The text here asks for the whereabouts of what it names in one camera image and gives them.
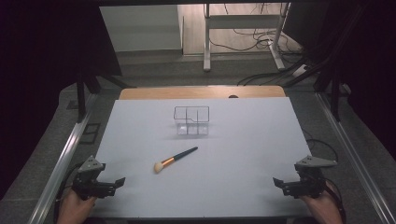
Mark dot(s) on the white table mat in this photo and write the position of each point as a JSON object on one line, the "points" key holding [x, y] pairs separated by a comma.
{"points": [[218, 186]]}

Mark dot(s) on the white desk frame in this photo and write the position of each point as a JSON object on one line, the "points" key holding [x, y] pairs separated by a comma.
{"points": [[243, 21]]}

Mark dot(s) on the white power strip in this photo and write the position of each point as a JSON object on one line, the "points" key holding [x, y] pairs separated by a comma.
{"points": [[300, 71]]}

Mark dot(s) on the person's right hand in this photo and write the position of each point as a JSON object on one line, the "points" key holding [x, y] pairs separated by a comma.
{"points": [[327, 210]]}

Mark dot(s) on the black metal stand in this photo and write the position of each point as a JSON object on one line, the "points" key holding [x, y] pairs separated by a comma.
{"points": [[81, 96], [335, 93]]}

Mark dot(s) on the clear acrylic organizer box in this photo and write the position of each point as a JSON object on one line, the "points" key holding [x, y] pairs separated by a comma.
{"points": [[191, 129]]}

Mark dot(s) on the black curtain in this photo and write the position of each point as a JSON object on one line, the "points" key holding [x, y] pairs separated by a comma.
{"points": [[373, 62], [46, 77]]}

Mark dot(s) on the black table grommet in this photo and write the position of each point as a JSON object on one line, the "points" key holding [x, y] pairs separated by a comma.
{"points": [[233, 96]]}

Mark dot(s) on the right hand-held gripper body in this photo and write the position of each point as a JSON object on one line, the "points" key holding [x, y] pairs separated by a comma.
{"points": [[311, 183]]}

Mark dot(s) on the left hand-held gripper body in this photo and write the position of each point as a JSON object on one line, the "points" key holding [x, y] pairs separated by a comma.
{"points": [[90, 165]]}

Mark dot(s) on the aluminium floor rail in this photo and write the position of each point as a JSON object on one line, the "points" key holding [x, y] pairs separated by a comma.
{"points": [[63, 158], [351, 155]]}

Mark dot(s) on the person's left hand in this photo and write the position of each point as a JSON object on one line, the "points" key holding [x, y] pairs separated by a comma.
{"points": [[73, 208]]}

